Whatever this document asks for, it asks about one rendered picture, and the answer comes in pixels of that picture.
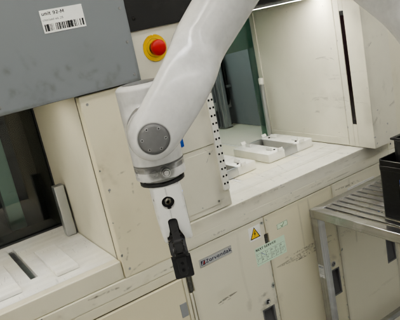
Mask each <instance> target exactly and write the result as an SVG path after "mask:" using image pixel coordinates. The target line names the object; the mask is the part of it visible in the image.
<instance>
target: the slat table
mask: <svg viewBox="0 0 400 320"><path fill-rule="evenodd" d="M380 188H382V181H381V175H379V176H377V177H375V178H372V179H371V180H368V181H367V182H365V183H362V184H361V185H358V186H357V187H354V188H353V189H350V190H348V191H346V192H344V193H342V194H340V195H338V196H336V197H334V198H332V199H330V200H328V201H325V202H323V203H321V204H319V205H317V206H315V207H313V208H311V209H310V210H309V211H310V217H311V222H312V230H313V235H314V242H315V247H316V255H317V263H318V264H319V265H322V266H324V273H325V278H322V277H320V280H321V287H322V292H323V300H324V308H325V313H326V320H339V318H338V310H337V301H336V297H335V289H334V284H333V276H332V271H331V262H330V254H329V249H328V241H327V236H326V228H325V223H324V222H328V223H332V224H334V225H338V226H341V227H345V228H347V229H351V230H355V231H358V232H362V233H364V234H368V235H371V236H375V237H379V238H382V239H385V240H388V241H392V242H395V243H399V244H400V229H399V228H396V227H400V220H396V219H393V218H388V217H386V216H385V213H382V212H385V209H384V203H383V193H381V192H382V189H380ZM374 191H376V192H374ZM368 194H370V195H368ZM371 195H373V196H371ZM377 196H379V197H377ZM362 197H363V198H362ZM365 198H367V199H365ZM370 199H372V200H370ZM373 200H375V201H373ZM358 201H360V202H363V203H360V202H358ZM366 203H368V204H366ZM350 204H353V205H355V206H353V205H350ZM371 204H373V205H371ZM358 206H360V207H358ZM342 207H343V208H342ZM361 207H363V208H361ZM346 208H348V209H350V210H348V209H346ZM353 210H356V211H353ZM336 211H340V212H343V213H339V212H336ZM357 211H360V212H357ZM378 211H381V212H378ZM344 213H347V214H350V215H346V214H344ZM351 215H352V216H351ZM373 215H376V216H379V217H376V216H373ZM380 217H383V218H380ZM364 218H367V219H369V220H365V219H364ZM384 218H388V219H391V220H388V219H384ZM370 220H374V221H377V222H381V223H377V222H373V221H370ZM392 220H395V221H398V222H395V221H392ZM382 223H386V224H389V225H393V226H396V227H392V226H389V225H384V224H382ZM399 316H400V307H398V308H397V309H395V310H394V311H392V312H391V313H390V314H388V315H386V316H385V317H384V318H382V319H381V320H395V319H396V318H397V317H399Z"/></svg>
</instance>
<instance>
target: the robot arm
mask: <svg viewBox="0 0 400 320"><path fill-rule="evenodd" d="M258 1H259V0H192V1H191V2H190V4H189V6H188V8H187V9H186V11H185V13H184V14H183V17H182V19H181V20H180V22H179V24H178V26H177V28H176V30H175V32H174V34H173V37H172V39H171V43H170V46H169V48H168V50H167V53H166V55H165V58H164V60H163V62H162V64H161V66H160V68H159V70H158V72H157V74H156V76H155V78H151V79H144V80H140V81H135V82H132V83H128V84H125V85H122V86H120V87H118V89H117V90H116V91H115V93H116V98H117V103H118V106H119V111H120V114H121V119H122V122H123V126H124V132H125V135H126V139H127V143H128V147H129V150H130V155H131V160H132V163H133V167H134V170H135V176H136V179H137V181H138V182H140V185H141V186H142V187H143V188H148V189H149V190H150V195H151V198H152V203H153V206H154V210H155V213H156V217H157V221H158V224H159V227H160V229H161V233H162V235H163V238H164V242H166V243H168V245H169V248H170V253H171V256H172V257H171V261H172V264H173V268H174V272H175V277H176V279H182V278H185V277H190V276H193V275H194V268H193V264H192V259H191V256H190V253H189V252H188V249H187V244H186V241H185V237H186V238H188V237H189V238H192V236H193V234H192V229H191V226H190V220H189V215H188V211H187V206H186V203H185V198H184V195H183V190H182V187H181V184H180V180H181V179H183V178H184V176H185V174H184V171H185V170H186V167H185V162H184V158H183V153H182V148H181V144H180V142H181V140H182V138H183V137H184V136H185V134H186V132H187V131H188V130H189V128H190V126H191V125H192V123H193V122H194V120H195V118H196V117H197V115H198V114H199V112H200V111H201V109H202V107H203V105H204V103H205V102H206V100H207V98H208V96H209V94H210V92H211V90H212V88H213V85H214V83H215V81H216V78H217V75H218V71H219V69H220V65H221V63H222V60H223V58H224V56H225V54H226V52H227V50H228V49H229V47H230V46H231V44H232V43H233V41H234V40H235V38H236V36H237V35H238V34H239V31H240V30H241V29H242V27H243V25H244V24H245V22H246V21H247V19H248V17H249V16H250V14H251V12H252V11H253V9H254V7H255V6H256V5H257V2H258ZM353 1H355V2H356V3H357V4H358V5H360V6H361V7H362V8H364V9H365V10H366V11H367V12H369V13H370V14H371V15H373V16H374V17H375V18H376V19H377V20H378V21H379V22H380V23H382V24H383V25H384V26H385V27H386V28H387V29H388V30H389V32H390V33H391V34H392V35H393V36H394V37H395V38H396V40H397V41H398V43H399V44H400V0H353Z"/></svg>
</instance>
